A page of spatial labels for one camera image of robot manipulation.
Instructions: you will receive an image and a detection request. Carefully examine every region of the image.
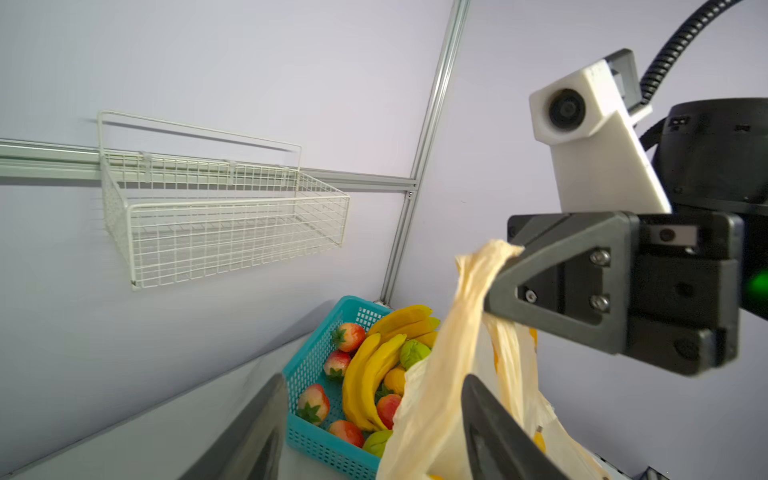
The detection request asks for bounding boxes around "cream banana print plastic bag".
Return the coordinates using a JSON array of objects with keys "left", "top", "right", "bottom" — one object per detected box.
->
[{"left": 377, "top": 240, "right": 610, "bottom": 479}]

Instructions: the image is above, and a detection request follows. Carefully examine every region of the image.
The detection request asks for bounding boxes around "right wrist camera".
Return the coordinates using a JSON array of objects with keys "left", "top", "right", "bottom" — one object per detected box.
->
[{"left": 529, "top": 49, "right": 672, "bottom": 214}]

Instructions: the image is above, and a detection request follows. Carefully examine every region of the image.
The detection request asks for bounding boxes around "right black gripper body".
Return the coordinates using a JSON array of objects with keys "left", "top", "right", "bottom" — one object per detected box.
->
[{"left": 625, "top": 211, "right": 767, "bottom": 377}]

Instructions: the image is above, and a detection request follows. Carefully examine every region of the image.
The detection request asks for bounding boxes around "aluminium frame back bar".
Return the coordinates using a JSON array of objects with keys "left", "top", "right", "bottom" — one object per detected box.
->
[{"left": 1, "top": 139, "right": 417, "bottom": 193}]

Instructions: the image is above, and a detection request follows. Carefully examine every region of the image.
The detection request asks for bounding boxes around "white wire wall basket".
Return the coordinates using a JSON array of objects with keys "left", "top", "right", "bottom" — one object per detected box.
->
[{"left": 96, "top": 110, "right": 350, "bottom": 290}]

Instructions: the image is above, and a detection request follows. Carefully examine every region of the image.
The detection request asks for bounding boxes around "teal plastic fruit basket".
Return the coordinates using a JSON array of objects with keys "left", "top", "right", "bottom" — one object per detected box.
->
[{"left": 283, "top": 296, "right": 391, "bottom": 479}]

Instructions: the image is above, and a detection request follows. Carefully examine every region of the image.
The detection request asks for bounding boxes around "yellow fake banana bunch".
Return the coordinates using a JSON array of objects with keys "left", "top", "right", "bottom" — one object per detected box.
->
[{"left": 342, "top": 305, "right": 440, "bottom": 432}]

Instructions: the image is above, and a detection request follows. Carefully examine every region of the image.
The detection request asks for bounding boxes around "green fake pear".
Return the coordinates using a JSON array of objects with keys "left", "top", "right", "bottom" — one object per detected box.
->
[{"left": 399, "top": 339, "right": 431, "bottom": 370}]

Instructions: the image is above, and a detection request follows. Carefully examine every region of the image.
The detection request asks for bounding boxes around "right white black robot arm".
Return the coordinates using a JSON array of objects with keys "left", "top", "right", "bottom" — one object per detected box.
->
[{"left": 484, "top": 1, "right": 767, "bottom": 376}]

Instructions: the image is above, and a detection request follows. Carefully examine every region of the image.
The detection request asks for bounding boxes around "red fake strawberry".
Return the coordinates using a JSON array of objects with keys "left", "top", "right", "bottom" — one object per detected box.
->
[
  {"left": 323, "top": 350, "right": 351, "bottom": 382},
  {"left": 331, "top": 323, "right": 367, "bottom": 353},
  {"left": 296, "top": 384, "right": 330, "bottom": 426}
]

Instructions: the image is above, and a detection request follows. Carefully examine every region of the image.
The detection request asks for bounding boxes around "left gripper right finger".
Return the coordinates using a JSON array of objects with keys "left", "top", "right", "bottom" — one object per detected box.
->
[{"left": 461, "top": 374, "right": 566, "bottom": 480}]

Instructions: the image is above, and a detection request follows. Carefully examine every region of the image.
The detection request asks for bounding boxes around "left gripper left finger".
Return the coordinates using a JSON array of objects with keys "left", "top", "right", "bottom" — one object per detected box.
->
[{"left": 182, "top": 373, "right": 288, "bottom": 480}]

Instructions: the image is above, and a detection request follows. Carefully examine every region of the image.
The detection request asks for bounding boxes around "aluminium frame corner post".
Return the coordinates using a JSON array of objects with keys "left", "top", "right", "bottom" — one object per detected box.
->
[{"left": 379, "top": 0, "right": 471, "bottom": 305}]

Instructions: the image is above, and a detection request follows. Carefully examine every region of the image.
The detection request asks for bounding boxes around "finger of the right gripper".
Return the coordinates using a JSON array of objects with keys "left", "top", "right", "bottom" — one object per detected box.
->
[{"left": 484, "top": 212, "right": 639, "bottom": 354}]

